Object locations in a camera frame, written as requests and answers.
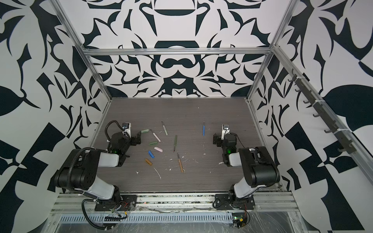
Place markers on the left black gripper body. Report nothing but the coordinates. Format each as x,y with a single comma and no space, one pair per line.
133,139

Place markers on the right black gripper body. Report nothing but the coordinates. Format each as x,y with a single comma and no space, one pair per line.
219,138

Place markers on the dark green pen cap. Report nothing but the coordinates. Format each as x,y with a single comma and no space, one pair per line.
153,143

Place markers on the dark green pen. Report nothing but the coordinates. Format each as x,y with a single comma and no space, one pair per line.
175,143

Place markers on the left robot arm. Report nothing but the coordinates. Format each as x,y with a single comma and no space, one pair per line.
79,171

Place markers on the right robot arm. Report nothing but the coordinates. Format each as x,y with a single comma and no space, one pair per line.
259,169

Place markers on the blue pen cap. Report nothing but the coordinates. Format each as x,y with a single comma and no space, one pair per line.
151,154

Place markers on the pink pen cap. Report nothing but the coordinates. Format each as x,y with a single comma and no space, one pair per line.
158,149

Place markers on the pink pen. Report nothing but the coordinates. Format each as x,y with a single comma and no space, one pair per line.
154,134

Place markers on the light green pen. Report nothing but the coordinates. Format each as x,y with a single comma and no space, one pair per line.
165,129

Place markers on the orange pen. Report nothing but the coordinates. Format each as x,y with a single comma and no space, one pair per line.
180,163

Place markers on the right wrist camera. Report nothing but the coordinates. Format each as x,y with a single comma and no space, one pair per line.
225,130

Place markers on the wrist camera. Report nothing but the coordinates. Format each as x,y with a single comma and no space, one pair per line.
126,129
225,130

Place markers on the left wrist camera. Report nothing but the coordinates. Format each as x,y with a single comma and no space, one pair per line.
126,129

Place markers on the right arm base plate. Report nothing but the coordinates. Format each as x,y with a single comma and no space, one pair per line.
226,202

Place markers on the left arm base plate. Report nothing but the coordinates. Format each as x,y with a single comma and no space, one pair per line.
125,203

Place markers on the aluminium front rail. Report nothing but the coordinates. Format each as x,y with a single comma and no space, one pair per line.
266,201

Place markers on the white cable duct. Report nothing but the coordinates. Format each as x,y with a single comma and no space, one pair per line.
166,218

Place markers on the wall hook rack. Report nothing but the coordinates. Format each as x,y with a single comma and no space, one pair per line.
334,126

